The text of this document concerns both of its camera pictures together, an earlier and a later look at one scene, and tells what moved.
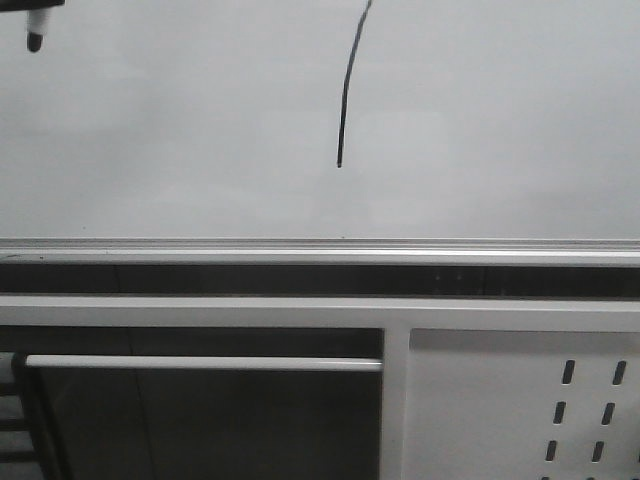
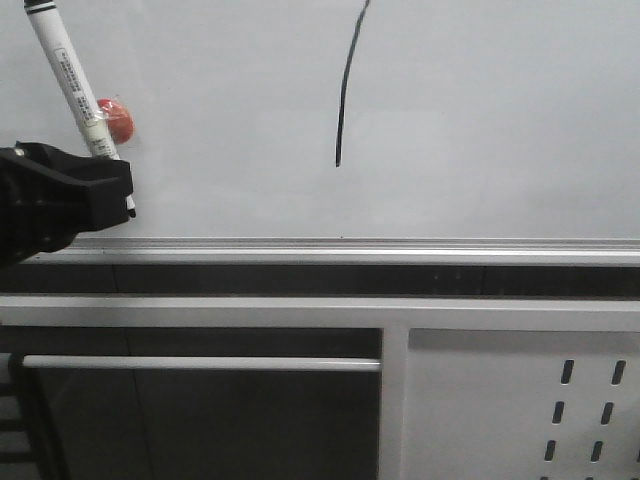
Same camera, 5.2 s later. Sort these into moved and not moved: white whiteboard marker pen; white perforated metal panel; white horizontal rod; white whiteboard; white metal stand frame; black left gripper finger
Moved: black left gripper finger; white whiteboard marker pen
Not moved: white metal stand frame; white perforated metal panel; white whiteboard; white horizontal rod
